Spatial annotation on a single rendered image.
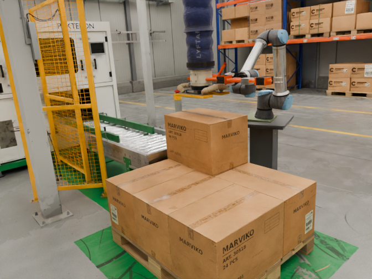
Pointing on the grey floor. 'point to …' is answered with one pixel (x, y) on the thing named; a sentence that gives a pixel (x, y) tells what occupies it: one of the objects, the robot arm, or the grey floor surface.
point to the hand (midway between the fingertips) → (226, 79)
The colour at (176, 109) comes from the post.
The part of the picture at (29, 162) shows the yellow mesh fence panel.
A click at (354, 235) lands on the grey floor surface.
